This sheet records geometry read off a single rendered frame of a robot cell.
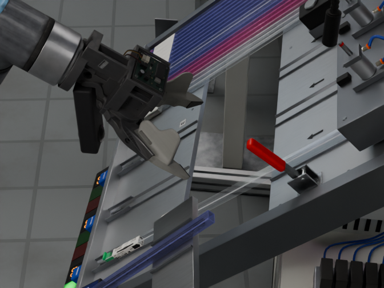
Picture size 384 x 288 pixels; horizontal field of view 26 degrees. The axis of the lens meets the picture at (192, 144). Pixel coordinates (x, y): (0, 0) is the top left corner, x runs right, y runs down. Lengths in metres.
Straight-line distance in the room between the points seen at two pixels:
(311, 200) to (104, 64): 0.31
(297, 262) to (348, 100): 0.54
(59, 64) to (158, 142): 0.16
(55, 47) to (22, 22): 0.05
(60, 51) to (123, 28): 2.04
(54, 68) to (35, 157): 1.57
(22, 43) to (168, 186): 0.42
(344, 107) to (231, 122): 1.36
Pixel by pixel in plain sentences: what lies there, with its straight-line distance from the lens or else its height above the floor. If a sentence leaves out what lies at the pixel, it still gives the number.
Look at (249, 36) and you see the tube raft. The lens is 1.47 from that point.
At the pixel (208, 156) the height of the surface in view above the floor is 0.01.
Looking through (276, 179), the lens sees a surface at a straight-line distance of 1.15.
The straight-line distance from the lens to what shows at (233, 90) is 2.30.
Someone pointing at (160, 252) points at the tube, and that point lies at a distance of 1.00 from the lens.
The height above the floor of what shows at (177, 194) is 0.84.
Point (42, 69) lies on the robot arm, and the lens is 1.05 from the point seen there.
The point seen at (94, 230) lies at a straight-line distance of 1.42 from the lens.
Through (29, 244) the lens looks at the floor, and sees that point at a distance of 2.38.
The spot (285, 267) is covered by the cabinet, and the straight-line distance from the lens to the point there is 1.51.
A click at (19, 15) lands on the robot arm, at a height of 1.22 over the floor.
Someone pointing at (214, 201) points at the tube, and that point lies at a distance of 1.21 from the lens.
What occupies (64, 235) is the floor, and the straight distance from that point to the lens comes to 2.38.
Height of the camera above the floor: 1.81
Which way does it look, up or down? 44 degrees down
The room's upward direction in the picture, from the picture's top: straight up
